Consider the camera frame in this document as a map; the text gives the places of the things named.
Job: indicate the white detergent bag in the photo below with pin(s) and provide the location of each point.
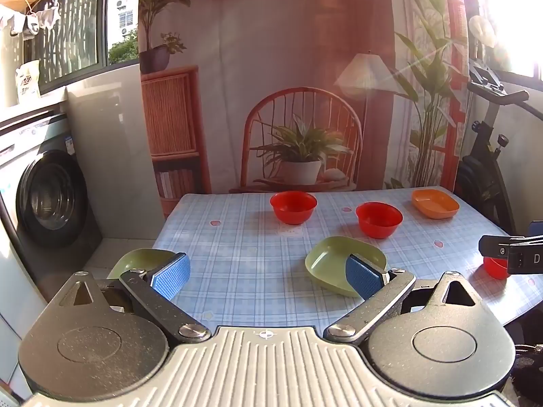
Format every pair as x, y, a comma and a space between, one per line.
28, 82

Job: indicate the grey washing machine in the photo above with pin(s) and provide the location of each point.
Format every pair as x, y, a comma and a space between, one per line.
46, 203

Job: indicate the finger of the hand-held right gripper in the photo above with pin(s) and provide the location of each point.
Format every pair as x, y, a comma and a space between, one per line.
494, 246
537, 229

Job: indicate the dark framed window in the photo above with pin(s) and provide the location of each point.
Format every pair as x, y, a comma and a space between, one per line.
72, 21

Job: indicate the red plastic bowl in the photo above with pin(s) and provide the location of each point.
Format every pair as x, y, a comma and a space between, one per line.
293, 208
379, 221
494, 268

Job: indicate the printed backdrop cloth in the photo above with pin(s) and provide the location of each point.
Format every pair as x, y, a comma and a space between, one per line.
263, 42

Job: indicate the white cloth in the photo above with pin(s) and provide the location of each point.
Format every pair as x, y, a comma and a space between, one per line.
482, 29

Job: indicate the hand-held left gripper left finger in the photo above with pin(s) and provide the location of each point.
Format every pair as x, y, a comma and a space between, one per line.
170, 280

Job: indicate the black exercise bike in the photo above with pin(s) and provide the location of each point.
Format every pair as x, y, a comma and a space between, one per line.
488, 169

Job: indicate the green plastic plate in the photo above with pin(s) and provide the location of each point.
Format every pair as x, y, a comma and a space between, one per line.
328, 259
135, 259

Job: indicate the blue checked tablecloth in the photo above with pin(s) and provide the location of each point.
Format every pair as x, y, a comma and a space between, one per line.
237, 237

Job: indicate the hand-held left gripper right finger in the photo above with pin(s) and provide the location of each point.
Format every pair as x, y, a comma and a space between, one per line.
360, 277

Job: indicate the hanging white laundry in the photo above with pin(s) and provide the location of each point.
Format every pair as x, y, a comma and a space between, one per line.
40, 19

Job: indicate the orange plastic plate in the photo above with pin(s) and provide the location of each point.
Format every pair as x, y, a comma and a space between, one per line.
435, 203

